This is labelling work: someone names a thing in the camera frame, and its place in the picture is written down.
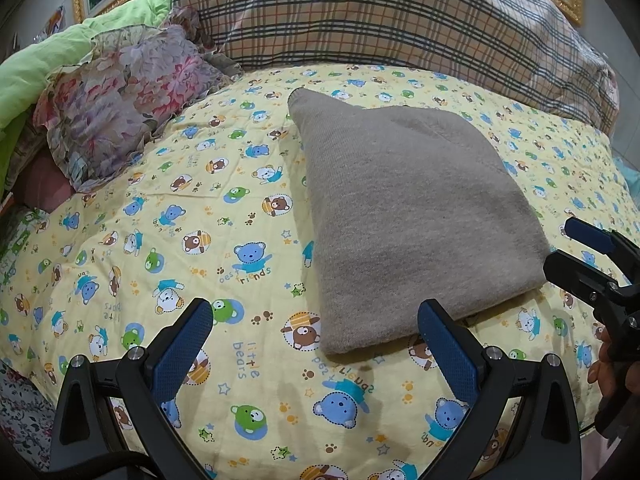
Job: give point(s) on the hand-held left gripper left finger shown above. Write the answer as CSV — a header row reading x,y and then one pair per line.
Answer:
x,y
182,355

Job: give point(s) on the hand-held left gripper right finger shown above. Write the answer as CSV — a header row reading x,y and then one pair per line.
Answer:
x,y
447,355

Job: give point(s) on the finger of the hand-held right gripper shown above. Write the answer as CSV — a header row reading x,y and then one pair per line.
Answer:
x,y
587,237
575,272

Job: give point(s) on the beige knit sweater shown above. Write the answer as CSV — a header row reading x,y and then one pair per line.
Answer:
x,y
410,200

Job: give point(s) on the person's right hand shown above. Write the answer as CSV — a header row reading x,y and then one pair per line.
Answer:
x,y
605,375

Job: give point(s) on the teal cloth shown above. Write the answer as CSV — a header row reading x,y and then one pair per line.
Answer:
x,y
630,170

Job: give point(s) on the yellow bear-print blanket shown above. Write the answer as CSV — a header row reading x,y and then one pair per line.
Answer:
x,y
200,210

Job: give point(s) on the dark floral bed sheet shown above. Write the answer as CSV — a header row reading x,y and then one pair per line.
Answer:
x,y
20,410

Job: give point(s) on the pink pillow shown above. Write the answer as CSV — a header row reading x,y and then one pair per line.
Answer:
x,y
45,185

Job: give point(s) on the floral ruffled pillow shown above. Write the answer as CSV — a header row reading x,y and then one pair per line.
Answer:
x,y
125,95

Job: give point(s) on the plaid pillow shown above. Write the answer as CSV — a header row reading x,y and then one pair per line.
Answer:
x,y
375,15

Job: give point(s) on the light green blanket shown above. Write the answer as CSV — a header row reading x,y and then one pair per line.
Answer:
x,y
50,55

